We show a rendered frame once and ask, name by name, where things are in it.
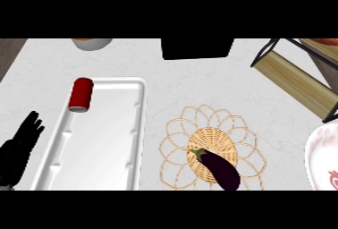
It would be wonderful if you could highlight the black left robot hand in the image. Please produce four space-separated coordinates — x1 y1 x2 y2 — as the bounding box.
0 110 45 188

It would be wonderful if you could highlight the woven wicker flower placemat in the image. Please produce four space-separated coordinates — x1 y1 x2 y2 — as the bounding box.
156 104 268 191

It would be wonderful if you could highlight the wooden tiered shelf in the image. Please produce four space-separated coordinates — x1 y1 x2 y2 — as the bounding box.
249 38 338 123

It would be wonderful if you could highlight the orange sweet potato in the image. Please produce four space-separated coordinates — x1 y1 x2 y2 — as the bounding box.
310 38 338 47

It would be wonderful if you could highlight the white rectangular tray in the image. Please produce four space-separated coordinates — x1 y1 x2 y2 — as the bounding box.
29 76 147 191

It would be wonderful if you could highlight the red can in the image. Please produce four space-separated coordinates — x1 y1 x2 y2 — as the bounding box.
67 77 94 114

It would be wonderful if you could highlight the dark brown wooden panel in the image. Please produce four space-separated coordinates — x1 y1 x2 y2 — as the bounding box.
0 38 29 82

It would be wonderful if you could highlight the grey bowl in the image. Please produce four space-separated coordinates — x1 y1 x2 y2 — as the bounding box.
70 38 113 52

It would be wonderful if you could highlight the dark purple eggplant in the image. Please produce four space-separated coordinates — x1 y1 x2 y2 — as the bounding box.
189 148 243 191

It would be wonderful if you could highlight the black box appliance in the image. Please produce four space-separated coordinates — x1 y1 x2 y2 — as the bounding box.
159 38 234 61

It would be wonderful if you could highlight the white plate with red pattern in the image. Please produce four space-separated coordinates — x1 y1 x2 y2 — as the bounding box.
304 123 338 191

